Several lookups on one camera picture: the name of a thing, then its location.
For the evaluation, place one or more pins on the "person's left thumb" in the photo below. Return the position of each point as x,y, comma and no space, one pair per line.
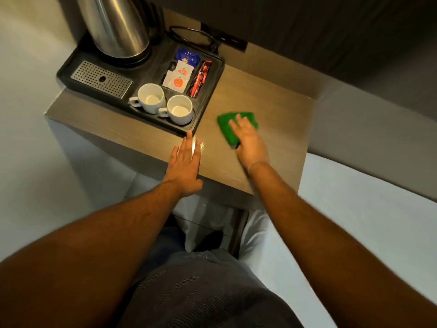
198,186

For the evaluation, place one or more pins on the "white ceramic cup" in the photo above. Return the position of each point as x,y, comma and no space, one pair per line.
179,110
150,99

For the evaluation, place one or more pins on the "red stick sachets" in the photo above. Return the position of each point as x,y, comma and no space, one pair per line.
199,79

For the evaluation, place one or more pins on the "blue sachet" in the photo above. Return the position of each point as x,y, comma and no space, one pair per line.
187,57

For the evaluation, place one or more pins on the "black wall socket panel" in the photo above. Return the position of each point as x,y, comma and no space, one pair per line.
228,38

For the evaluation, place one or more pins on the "person's left middle finger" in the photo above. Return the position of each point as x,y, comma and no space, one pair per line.
188,145

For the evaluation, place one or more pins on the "person's right forearm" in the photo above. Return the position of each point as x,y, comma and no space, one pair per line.
327,249

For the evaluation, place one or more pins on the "stainless steel electric kettle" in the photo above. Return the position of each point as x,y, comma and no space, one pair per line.
114,25

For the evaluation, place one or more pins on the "green cleaning cloth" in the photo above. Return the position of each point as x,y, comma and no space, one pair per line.
226,128

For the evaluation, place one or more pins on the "white tea bag sachet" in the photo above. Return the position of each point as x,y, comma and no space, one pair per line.
178,82
184,68

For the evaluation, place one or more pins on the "white bed sheet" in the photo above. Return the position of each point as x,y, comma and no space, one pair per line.
358,228

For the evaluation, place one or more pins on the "person's left little finger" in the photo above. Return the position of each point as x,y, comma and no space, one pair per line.
173,156

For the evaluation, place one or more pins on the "black kettle base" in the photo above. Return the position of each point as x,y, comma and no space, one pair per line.
136,58

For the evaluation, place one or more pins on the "grey shorts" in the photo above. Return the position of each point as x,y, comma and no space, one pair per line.
205,290

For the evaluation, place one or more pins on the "perforated metal drip grate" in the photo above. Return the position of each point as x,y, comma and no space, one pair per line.
101,79

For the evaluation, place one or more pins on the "person's left hand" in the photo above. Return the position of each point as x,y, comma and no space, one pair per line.
182,170

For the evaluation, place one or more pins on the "person's right fingers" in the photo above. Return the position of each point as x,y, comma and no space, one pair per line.
241,125

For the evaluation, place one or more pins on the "person's left forearm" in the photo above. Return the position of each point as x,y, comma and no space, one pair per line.
85,259

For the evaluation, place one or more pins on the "person's right hand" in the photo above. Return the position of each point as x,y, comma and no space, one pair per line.
251,148

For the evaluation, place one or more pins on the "black plastic hospitality tray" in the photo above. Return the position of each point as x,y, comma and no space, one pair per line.
150,76

